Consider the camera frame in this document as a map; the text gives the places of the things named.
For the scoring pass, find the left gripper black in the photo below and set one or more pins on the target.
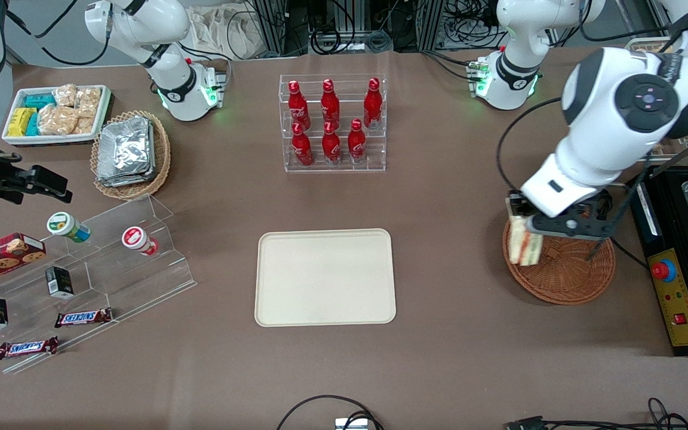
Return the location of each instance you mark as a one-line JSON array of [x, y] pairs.
[[516, 205]]

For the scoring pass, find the layered sandwich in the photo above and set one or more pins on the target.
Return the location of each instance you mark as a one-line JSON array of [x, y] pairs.
[[526, 248]]

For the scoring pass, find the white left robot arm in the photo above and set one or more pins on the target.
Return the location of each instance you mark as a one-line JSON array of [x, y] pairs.
[[619, 119]]

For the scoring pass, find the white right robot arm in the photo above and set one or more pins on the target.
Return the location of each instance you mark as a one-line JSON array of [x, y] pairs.
[[141, 24]]

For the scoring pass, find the brown round wicker basket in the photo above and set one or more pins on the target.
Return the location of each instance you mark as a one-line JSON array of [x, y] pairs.
[[565, 275]]

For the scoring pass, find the light wicker basket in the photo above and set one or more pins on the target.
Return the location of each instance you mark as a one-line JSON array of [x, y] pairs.
[[163, 149]]

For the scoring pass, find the cream plastic serving tray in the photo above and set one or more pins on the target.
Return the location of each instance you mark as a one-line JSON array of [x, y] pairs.
[[314, 280]]

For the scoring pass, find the green sunflower lid cup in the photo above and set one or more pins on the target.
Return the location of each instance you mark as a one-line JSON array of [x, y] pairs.
[[60, 223]]

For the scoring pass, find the white rectangular snack bin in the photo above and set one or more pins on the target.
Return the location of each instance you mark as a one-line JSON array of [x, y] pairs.
[[57, 140]]

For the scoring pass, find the teal snack packet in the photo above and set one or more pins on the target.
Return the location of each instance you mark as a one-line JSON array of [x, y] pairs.
[[32, 125], [39, 101]]

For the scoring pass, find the yellow snack packet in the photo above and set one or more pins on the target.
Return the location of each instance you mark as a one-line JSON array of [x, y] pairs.
[[20, 121]]

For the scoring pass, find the foil wrapped pack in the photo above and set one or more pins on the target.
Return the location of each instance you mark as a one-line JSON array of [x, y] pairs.
[[126, 182], [123, 149]]

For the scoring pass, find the red strawberry yogurt cup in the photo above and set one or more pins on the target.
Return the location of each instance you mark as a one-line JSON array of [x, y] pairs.
[[134, 237]]

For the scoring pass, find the clear acrylic stepped display stand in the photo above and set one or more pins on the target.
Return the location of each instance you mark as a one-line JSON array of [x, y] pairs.
[[141, 280]]

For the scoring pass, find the Snickers chocolate bar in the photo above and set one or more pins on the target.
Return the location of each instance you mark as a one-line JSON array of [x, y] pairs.
[[26, 347], [83, 318]]

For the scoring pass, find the red emergency stop button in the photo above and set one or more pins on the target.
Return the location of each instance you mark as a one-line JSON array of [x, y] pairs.
[[664, 270]]

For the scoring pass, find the red cola bottle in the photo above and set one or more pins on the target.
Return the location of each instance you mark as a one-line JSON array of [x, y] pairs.
[[356, 143], [372, 107], [330, 107], [331, 146], [302, 149], [298, 107]]

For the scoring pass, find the clear acrylic bottle rack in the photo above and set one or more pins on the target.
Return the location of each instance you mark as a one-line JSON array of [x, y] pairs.
[[344, 167]]

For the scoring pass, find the black machine with yellow panel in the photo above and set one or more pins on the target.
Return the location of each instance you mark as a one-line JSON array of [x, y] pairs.
[[687, 334]]

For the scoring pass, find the cream cloth bag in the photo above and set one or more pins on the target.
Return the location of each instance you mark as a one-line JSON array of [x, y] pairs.
[[230, 30]]

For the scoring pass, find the small grey device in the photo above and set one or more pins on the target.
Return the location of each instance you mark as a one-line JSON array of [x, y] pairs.
[[351, 424]]

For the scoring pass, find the small red rocker switch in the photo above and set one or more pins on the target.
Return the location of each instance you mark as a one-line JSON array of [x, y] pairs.
[[679, 319]]

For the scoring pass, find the aluminium frame rack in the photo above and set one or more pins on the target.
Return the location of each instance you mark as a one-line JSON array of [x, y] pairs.
[[272, 24]]

